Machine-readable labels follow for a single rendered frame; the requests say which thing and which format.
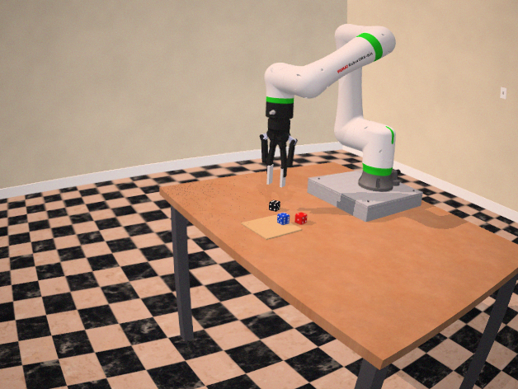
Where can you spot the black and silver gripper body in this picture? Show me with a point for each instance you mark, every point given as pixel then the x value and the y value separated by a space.
pixel 278 125

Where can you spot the red die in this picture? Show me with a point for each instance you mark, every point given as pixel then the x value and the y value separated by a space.
pixel 301 218

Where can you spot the tan square mat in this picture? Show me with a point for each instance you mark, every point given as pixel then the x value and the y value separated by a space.
pixel 268 227

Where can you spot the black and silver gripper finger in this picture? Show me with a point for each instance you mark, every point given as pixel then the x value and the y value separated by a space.
pixel 268 157
pixel 286 161

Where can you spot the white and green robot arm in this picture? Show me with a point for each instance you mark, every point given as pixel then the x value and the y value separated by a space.
pixel 354 51

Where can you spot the black die with white pips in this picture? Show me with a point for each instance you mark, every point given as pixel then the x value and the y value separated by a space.
pixel 274 205

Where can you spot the blue die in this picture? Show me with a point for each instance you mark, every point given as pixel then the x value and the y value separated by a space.
pixel 283 218

